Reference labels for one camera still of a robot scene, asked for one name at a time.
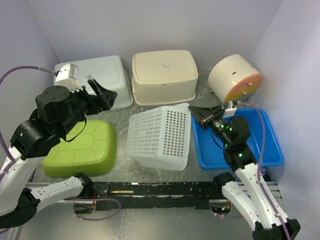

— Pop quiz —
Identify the blue plastic tub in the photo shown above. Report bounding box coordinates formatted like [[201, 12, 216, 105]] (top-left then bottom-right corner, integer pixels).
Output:
[[191, 107, 285, 171]]

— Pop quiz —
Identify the brass pencil-like rod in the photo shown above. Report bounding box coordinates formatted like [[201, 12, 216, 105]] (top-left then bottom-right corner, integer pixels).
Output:
[[110, 190, 135, 195]]

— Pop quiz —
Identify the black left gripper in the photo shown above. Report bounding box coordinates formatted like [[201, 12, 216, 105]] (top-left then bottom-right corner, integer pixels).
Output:
[[58, 77, 118, 135]]

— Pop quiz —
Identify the green plastic tub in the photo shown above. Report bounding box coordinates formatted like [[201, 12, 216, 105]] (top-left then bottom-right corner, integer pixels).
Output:
[[41, 120, 118, 177]]

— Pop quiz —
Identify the cream perforated basket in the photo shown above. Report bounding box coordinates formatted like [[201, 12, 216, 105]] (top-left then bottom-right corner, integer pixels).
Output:
[[131, 50, 198, 106]]

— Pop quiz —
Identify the white translucent plastic bin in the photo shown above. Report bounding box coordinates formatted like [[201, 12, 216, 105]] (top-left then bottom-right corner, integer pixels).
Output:
[[53, 54, 134, 111]]

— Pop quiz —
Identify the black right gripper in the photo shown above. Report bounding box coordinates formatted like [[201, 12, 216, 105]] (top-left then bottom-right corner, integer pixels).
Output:
[[188, 104, 233, 148]]

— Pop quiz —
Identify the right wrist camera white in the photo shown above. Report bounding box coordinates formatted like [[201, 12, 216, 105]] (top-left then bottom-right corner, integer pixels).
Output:
[[223, 100, 237, 118]]

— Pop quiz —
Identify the aluminium rail frame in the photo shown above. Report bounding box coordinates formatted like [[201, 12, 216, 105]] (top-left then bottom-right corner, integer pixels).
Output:
[[4, 172, 293, 240]]

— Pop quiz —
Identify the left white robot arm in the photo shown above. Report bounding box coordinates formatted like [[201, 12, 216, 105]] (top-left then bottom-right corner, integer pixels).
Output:
[[0, 79, 118, 230]]

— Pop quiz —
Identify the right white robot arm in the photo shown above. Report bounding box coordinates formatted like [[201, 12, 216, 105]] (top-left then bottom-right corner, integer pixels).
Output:
[[188, 105, 301, 240]]

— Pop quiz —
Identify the cream cylindrical bucket orange rim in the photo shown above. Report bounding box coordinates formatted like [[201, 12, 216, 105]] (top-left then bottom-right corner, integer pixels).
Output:
[[207, 54, 263, 104]]

